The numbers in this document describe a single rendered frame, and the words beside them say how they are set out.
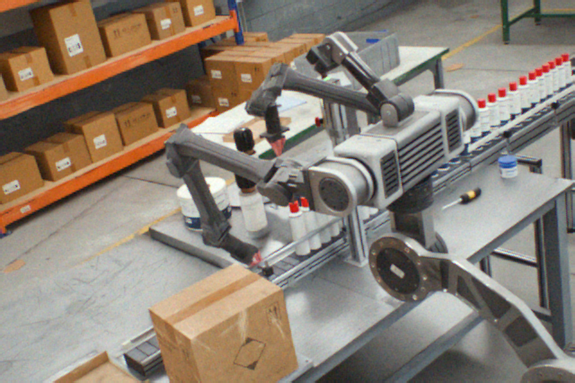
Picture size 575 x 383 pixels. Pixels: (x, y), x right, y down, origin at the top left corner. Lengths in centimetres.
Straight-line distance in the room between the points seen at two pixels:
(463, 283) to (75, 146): 477
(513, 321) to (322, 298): 83
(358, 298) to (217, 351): 66
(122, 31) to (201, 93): 105
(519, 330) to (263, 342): 68
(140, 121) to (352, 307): 449
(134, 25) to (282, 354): 480
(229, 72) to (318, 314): 454
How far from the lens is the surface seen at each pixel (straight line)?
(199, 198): 242
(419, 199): 208
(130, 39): 675
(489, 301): 205
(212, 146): 215
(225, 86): 704
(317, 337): 249
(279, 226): 310
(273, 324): 222
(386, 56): 508
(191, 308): 221
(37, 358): 282
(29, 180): 632
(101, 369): 263
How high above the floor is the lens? 222
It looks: 23 degrees down
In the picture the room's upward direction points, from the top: 11 degrees counter-clockwise
